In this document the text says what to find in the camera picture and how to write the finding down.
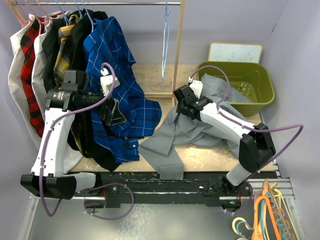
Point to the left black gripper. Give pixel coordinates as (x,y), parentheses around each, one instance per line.
(106,114)

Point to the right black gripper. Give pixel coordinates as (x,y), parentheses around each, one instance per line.
(180,108)

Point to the grey shirt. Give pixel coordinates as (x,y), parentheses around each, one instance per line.
(178,130)

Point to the light blue hanger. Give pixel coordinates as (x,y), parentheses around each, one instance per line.
(165,39)

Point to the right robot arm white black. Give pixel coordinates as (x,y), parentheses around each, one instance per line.
(256,146)

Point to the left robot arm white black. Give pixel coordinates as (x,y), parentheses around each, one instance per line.
(48,177)

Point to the blue plaid shirt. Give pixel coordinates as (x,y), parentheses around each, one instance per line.
(107,44)

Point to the beige shirt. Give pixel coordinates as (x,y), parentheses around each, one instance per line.
(16,86)

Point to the black dark shirt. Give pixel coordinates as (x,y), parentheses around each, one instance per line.
(50,46)

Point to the yellow plaid shirt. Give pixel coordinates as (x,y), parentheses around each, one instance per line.
(62,63)

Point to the red plaid shirt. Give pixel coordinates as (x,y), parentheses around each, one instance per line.
(27,46)

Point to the pink hanger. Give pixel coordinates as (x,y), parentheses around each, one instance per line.
(23,17)

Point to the yellow hanger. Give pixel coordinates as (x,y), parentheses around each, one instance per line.
(283,220)

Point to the small whiteboard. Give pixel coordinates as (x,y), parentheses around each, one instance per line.
(235,52)

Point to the olive green plastic bin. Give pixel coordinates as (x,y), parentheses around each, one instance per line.
(250,86)

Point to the wooden clothes rack frame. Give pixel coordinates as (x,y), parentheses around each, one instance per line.
(157,95)

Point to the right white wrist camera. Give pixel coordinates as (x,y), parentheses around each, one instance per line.
(196,86)

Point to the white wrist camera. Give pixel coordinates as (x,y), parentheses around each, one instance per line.
(196,86)
(106,81)

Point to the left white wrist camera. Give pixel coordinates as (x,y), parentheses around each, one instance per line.
(106,81)

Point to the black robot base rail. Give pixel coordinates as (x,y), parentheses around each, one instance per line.
(196,187)

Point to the metal clothes rail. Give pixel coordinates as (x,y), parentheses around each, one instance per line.
(72,3)

